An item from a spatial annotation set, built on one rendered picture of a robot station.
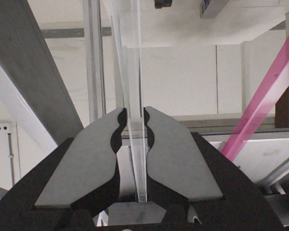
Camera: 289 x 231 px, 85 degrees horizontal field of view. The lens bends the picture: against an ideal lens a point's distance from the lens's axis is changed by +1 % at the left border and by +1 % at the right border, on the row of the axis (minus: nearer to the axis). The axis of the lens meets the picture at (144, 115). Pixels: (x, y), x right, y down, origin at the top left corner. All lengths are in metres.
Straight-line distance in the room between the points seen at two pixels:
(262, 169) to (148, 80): 1.70
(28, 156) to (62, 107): 2.21
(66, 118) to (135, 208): 0.20
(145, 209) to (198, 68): 1.86
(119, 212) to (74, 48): 1.99
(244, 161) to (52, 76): 0.26
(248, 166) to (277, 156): 0.04
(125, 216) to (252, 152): 0.22
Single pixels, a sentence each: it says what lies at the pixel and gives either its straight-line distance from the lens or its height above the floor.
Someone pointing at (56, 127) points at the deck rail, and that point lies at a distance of 0.18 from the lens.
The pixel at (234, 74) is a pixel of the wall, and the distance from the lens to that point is 2.22.
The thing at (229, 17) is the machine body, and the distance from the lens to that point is 0.78.
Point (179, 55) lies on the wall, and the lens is 2.03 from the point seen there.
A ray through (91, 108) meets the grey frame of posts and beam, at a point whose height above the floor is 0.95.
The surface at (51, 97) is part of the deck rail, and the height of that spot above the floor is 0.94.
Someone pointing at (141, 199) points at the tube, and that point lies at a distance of 0.30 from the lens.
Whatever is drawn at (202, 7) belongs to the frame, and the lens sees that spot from 0.63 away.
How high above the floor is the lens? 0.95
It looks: 3 degrees up
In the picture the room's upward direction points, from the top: 177 degrees clockwise
